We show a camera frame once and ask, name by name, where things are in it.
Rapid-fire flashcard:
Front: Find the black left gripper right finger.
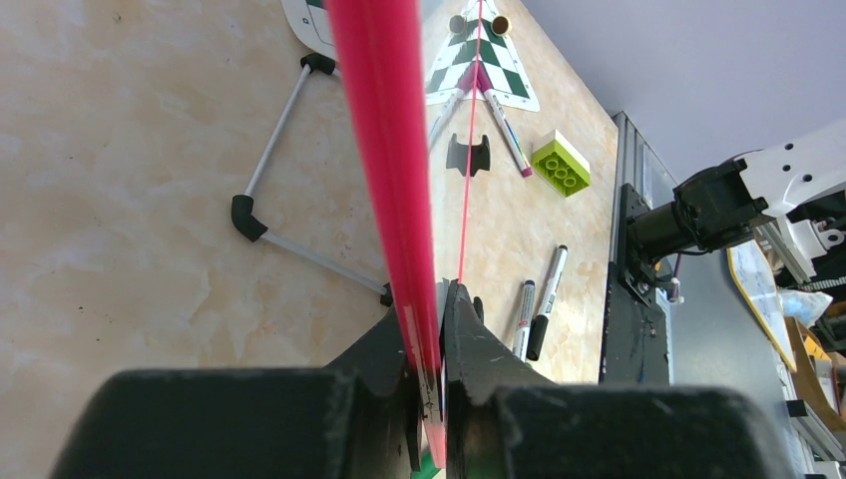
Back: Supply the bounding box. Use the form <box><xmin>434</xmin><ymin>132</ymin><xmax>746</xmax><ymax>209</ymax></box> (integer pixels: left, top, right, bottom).
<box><xmin>442</xmin><ymin>281</ymin><xmax>793</xmax><ymax>478</ymax></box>

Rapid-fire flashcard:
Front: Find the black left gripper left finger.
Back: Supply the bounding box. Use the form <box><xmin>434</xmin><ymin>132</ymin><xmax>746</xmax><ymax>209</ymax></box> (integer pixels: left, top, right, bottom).
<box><xmin>52</xmin><ymin>310</ymin><xmax>421</xmax><ymax>478</ymax></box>

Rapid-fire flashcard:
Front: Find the pink-framed whiteboard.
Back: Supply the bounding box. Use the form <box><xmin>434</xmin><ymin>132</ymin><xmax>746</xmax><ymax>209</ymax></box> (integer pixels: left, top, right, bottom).
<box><xmin>326</xmin><ymin>1</ymin><xmax>481</xmax><ymax>468</ymax></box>

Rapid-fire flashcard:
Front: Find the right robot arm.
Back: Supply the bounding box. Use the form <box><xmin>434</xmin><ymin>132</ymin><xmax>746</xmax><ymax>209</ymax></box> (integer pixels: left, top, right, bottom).
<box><xmin>622</xmin><ymin>121</ymin><xmax>845</xmax><ymax>285</ymax></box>

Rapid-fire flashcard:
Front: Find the grey whiteboard stand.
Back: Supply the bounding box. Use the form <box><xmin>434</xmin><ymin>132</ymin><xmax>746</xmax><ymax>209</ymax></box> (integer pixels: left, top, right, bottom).
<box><xmin>230</xmin><ymin>53</ymin><xmax>393</xmax><ymax>306</ymax></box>

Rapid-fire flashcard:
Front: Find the blue-capped marker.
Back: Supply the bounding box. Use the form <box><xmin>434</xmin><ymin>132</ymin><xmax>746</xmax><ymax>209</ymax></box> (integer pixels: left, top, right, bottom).
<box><xmin>512</xmin><ymin>279</ymin><xmax>536</xmax><ymax>361</ymax></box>

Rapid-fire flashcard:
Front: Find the green-capped marker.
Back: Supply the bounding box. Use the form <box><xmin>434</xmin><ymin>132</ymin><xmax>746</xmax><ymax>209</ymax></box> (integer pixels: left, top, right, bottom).
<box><xmin>411</xmin><ymin>452</ymin><xmax>441</xmax><ymax>479</ymax></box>

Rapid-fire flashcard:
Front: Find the black-capped marker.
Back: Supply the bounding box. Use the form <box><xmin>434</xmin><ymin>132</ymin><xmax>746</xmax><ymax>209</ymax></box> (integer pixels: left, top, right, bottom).
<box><xmin>526</xmin><ymin>244</ymin><xmax>569</xmax><ymax>361</ymax></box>

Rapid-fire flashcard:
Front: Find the lime green toy brick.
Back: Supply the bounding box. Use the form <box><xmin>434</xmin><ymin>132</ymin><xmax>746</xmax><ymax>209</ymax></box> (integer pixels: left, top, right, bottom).
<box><xmin>531</xmin><ymin>130</ymin><xmax>592</xmax><ymax>198</ymax></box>

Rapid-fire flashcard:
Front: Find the purple-capped marker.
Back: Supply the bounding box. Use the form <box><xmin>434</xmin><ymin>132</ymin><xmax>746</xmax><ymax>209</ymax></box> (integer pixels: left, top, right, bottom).
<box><xmin>476</xmin><ymin>61</ymin><xmax>533</xmax><ymax>178</ymax></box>

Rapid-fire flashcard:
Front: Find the green white chessboard mat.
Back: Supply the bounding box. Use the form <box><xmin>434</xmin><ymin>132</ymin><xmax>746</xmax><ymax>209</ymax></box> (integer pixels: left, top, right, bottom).
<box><xmin>281</xmin><ymin>1</ymin><xmax>540</xmax><ymax>112</ymax></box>

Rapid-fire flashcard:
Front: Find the wooden chess piece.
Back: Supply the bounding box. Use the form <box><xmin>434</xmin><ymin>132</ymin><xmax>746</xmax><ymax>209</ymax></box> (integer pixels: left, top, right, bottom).
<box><xmin>490</xmin><ymin>15</ymin><xmax>512</xmax><ymax>37</ymax></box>

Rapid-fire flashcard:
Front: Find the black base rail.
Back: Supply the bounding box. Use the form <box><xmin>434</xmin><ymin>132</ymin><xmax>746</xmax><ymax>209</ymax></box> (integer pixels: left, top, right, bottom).
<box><xmin>599</xmin><ymin>112</ymin><xmax>670</xmax><ymax>385</ymax></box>

